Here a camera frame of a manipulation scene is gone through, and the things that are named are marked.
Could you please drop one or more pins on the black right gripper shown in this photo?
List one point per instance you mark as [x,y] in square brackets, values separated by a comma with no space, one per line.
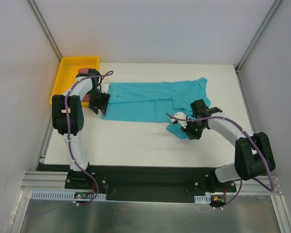
[189,131]

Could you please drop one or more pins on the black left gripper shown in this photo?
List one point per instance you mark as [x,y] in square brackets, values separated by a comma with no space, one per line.
[101,101]

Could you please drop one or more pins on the cyan t shirt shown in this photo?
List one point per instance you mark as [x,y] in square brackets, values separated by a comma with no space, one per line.
[154,102]

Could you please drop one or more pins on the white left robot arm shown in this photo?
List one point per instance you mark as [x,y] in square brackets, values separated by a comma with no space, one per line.
[68,117]

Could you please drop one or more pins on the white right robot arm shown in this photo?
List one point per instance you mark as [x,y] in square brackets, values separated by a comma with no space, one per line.
[253,154]

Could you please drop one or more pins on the red folded t shirt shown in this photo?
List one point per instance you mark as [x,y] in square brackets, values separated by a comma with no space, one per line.
[85,85]

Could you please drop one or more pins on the yellow plastic bin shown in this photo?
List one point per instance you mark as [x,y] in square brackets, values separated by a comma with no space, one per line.
[69,69]

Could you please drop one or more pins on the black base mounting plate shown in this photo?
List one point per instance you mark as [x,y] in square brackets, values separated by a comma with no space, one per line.
[149,184]

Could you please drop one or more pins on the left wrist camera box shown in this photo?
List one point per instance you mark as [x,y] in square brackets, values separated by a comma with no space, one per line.
[104,87]

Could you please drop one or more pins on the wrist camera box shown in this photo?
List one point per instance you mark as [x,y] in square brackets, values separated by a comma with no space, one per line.
[104,87]
[180,118]

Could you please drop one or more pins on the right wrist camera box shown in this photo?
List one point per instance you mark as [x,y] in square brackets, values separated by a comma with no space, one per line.
[180,118]

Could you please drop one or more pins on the right white cable duct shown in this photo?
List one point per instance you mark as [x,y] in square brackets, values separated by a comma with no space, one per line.
[206,199]

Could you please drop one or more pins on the aluminium front rail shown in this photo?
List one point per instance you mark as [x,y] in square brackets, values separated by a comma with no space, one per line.
[49,180]

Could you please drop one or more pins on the left grey cable duct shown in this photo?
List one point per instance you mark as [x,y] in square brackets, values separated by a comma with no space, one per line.
[66,195]

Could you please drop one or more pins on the left aluminium corner post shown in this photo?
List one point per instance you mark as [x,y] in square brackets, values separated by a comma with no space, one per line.
[41,21]

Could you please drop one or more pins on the aluminium corner post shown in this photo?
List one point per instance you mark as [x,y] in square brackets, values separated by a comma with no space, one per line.
[258,34]
[41,21]

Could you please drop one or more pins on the right aluminium corner post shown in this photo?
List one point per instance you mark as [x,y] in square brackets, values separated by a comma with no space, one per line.
[258,34]

